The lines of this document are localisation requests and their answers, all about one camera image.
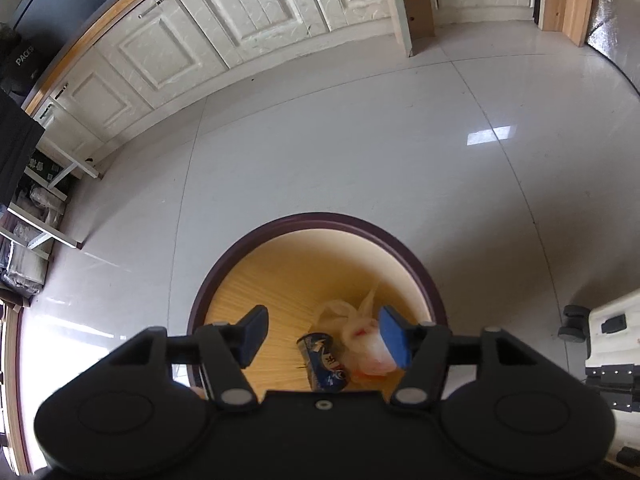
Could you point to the white wheeled cart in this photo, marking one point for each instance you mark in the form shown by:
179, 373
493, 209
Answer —
610, 355

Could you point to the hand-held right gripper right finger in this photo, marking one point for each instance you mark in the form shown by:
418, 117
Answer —
395, 337

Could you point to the yellow waste bin brown rim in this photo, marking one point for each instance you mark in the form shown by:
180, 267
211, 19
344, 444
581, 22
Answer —
240, 285

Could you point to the clear storage bag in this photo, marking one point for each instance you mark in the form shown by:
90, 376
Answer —
40, 205

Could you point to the black box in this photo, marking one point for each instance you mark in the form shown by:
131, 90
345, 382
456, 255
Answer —
22, 57

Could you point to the folding stool dark cloth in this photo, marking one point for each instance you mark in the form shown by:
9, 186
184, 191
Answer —
15, 135

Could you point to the white plastic bag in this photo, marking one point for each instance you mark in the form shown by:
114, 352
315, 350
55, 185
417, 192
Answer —
365, 340

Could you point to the crushed blue soda can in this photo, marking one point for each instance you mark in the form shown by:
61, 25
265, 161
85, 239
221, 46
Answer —
325, 365

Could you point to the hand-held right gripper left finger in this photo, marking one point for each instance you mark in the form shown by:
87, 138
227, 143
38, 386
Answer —
255, 332

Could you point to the white cabinet row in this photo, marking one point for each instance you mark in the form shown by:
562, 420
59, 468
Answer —
165, 45

